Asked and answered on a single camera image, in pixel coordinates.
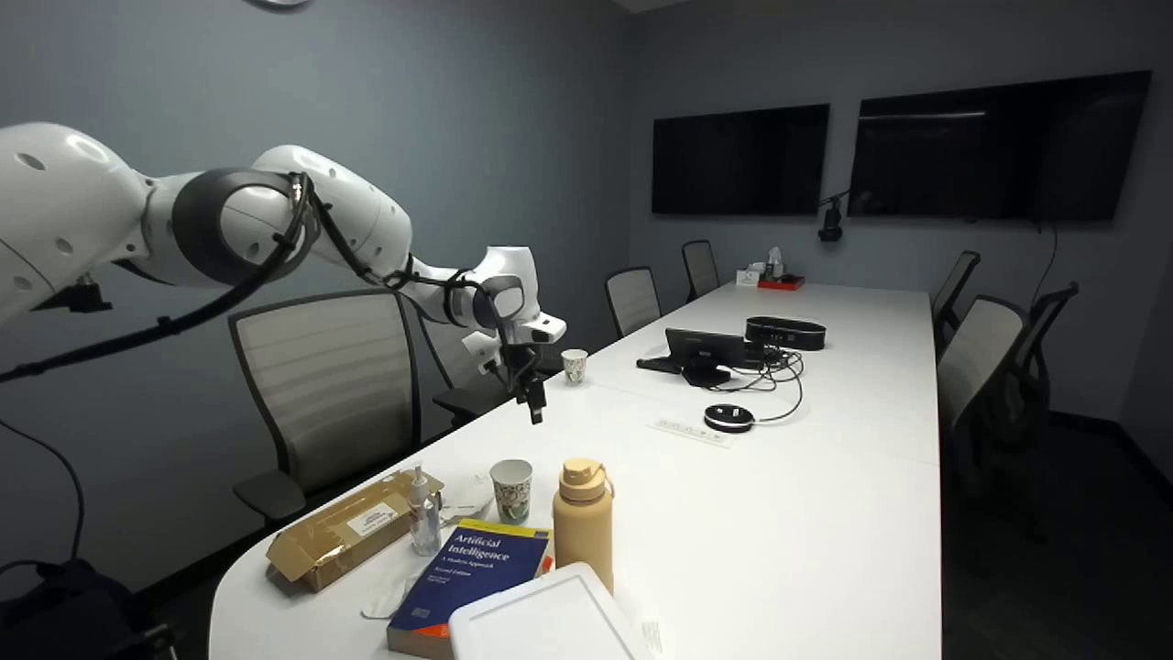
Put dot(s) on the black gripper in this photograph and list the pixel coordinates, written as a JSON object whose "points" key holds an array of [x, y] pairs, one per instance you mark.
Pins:
{"points": [[523, 366]]}

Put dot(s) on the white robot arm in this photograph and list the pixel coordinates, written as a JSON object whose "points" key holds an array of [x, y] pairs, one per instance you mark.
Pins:
{"points": [[70, 201]]}

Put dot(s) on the small white paper cup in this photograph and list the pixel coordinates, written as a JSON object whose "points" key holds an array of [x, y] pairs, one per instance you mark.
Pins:
{"points": [[571, 363]]}

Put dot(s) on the patterned paper coffee cup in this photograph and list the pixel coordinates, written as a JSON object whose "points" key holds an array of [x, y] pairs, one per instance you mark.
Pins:
{"points": [[510, 480]]}

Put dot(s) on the grey office chair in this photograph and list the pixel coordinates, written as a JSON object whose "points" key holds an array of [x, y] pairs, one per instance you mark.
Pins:
{"points": [[333, 385], [630, 298], [468, 385], [702, 266]]}

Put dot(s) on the tan insulated bottle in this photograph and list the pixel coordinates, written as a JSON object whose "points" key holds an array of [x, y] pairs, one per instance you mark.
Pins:
{"points": [[584, 519]]}

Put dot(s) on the clear sanitizer pump bottle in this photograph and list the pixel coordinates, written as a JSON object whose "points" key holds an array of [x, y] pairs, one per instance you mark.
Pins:
{"points": [[425, 513]]}

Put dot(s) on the blue textbook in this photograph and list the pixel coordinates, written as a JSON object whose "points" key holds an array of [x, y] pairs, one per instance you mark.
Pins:
{"points": [[472, 562]]}

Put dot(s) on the black round speaker puck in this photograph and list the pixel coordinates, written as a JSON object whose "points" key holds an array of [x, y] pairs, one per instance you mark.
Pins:
{"points": [[728, 416]]}

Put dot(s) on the brown cardboard box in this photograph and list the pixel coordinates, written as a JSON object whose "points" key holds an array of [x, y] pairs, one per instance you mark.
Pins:
{"points": [[345, 534]]}

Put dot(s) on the nearest grey office chair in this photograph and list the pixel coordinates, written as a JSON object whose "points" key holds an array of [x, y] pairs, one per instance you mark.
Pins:
{"points": [[333, 385]]}

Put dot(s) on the black conference bar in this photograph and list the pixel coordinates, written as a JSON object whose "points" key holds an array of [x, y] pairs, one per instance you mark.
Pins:
{"points": [[784, 330]]}

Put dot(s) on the red tray with bottles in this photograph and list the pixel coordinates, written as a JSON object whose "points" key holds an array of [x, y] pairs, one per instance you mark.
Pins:
{"points": [[769, 271]]}

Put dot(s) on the right far office chair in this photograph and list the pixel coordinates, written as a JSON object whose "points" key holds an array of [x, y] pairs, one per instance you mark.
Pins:
{"points": [[944, 298]]}

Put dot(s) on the right near office chair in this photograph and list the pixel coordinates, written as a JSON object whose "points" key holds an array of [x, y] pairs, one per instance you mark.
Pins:
{"points": [[993, 378]]}

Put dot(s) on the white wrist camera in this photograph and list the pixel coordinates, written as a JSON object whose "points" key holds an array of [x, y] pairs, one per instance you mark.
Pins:
{"points": [[486, 349]]}

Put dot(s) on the left wall monitor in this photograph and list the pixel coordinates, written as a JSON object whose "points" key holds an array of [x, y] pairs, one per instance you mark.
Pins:
{"points": [[744, 163]]}

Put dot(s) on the wall monitor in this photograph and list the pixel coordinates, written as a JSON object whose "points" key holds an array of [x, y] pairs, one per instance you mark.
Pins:
{"points": [[1010, 152], [744, 163]]}

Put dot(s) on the black camera on stand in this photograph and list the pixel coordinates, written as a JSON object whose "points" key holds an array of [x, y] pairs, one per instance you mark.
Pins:
{"points": [[833, 217]]}

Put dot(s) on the right wall monitor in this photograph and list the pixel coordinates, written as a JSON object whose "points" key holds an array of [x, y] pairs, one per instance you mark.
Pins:
{"points": [[1010, 152]]}

